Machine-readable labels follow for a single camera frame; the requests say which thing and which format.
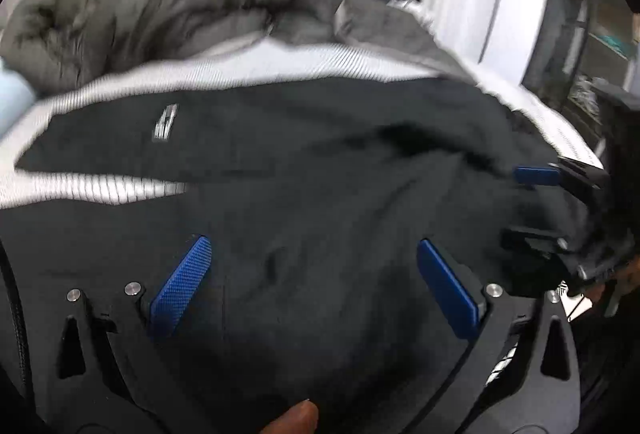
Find person's left hand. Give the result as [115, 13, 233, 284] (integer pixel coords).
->
[260, 399, 319, 434]

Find dark grey duvet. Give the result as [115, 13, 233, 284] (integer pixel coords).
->
[1, 0, 466, 95]

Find white hexagon pattern bedsheet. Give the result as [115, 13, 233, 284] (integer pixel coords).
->
[1, 38, 602, 217]

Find shelf unit with items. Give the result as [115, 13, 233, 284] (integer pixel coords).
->
[522, 0, 636, 144]

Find black pants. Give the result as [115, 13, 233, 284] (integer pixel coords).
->
[1, 78, 585, 433]

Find light blue bolster pillow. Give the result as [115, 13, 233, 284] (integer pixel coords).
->
[0, 61, 37, 136]

